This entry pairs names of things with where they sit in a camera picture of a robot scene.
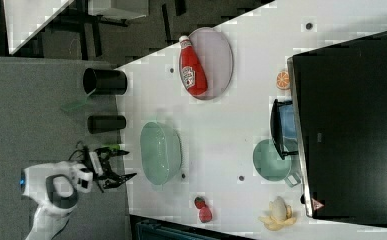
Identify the small black cylinder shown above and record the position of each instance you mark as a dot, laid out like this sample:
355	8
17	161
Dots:
105	123

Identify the green marker pen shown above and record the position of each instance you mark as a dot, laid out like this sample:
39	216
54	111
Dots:
113	146

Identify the black toaster oven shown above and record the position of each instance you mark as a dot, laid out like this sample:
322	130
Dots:
339	95

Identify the large black cylinder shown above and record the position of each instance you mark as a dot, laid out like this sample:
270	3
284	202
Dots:
104	82

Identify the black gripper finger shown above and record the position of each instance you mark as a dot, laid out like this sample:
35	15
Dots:
116	180
116	152

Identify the dark teal crate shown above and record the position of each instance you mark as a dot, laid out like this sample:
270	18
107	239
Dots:
155	231

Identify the peeled banana toy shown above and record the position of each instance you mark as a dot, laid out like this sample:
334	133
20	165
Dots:
281	215

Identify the white side table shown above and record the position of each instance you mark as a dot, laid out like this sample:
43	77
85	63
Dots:
25	18

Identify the lower red strawberry toy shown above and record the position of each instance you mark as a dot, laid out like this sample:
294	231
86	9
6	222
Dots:
205	215

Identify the red strawberry toy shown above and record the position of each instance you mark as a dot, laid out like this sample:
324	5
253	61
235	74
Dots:
205	215
199	202

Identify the upper red strawberry toy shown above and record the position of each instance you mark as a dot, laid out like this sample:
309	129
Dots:
199	202

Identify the red ketchup bottle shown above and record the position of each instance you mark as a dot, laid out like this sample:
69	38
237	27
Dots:
192	73

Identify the grey round plate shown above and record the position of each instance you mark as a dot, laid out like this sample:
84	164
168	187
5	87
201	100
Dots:
216	58

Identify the teal green cup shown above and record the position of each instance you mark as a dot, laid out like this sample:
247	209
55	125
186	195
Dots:
272	167

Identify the orange slice toy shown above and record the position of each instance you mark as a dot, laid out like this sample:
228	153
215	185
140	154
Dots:
283	80

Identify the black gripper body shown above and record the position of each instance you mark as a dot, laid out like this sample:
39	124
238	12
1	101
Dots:
107	169

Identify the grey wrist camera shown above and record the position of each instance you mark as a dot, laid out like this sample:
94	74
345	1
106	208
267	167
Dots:
95	161

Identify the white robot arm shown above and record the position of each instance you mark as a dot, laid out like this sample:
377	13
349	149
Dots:
55	187

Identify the mint green strainer bowl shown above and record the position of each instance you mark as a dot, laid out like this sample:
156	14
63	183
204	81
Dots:
161	153

